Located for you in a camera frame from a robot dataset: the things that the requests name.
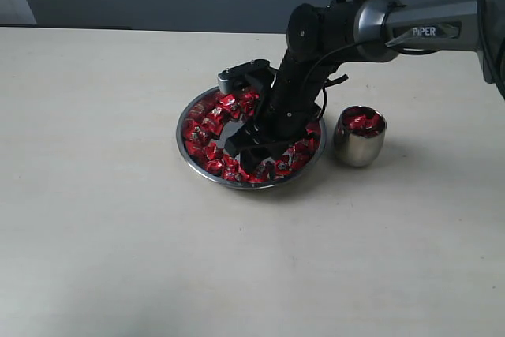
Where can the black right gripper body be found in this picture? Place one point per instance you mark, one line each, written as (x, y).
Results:
(288, 106)

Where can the stainless steel cup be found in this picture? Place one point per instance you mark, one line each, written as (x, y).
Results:
(355, 148)

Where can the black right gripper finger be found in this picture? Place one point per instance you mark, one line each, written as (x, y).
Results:
(246, 137)
(252, 155)

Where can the round stainless steel plate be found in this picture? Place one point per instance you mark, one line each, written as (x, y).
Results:
(211, 117)

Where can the red candy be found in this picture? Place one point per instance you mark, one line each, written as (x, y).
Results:
(231, 105)
(282, 167)
(214, 167)
(194, 149)
(373, 125)
(304, 149)
(356, 122)

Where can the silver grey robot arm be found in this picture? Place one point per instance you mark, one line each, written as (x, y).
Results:
(320, 39)

